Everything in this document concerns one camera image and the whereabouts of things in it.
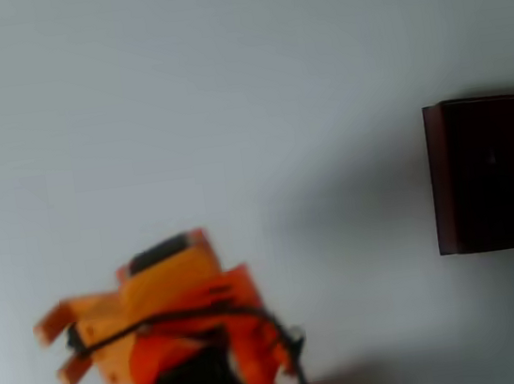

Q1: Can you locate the small black camera module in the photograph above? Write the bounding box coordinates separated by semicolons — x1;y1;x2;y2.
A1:
62;321;86;355

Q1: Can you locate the dark red open box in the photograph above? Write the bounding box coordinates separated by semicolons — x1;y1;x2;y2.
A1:
419;91;514;259

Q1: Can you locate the black cable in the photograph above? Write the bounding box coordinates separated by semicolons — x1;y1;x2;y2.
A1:
68;289;315;384

